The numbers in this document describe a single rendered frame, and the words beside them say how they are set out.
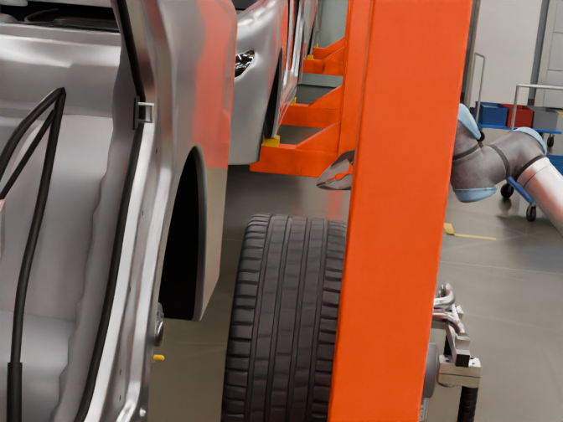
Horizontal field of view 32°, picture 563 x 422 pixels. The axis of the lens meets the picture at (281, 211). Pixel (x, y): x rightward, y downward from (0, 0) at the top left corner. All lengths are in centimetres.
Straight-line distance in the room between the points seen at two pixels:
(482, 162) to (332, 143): 372
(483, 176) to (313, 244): 42
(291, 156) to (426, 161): 429
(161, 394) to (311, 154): 229
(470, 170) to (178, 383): 228
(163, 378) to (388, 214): 270
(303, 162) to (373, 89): 431
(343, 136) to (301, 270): 386
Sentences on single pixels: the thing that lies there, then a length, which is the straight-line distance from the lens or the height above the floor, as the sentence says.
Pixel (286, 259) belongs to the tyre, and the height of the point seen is 113.
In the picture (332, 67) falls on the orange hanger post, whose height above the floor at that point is 61.
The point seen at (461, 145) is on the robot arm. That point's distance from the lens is 222.
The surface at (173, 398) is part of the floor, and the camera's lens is 409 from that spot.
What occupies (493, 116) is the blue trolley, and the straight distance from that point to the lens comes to 1144.
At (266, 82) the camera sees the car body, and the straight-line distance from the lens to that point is 503.
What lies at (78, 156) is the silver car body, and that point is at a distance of 214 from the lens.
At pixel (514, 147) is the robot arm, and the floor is 138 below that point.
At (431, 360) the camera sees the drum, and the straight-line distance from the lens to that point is 230.
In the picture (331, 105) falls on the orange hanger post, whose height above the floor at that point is 70.
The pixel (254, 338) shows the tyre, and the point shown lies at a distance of 203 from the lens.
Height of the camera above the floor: 174
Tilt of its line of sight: 14 degrees down
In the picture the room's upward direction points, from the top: 5 degrees clockwise
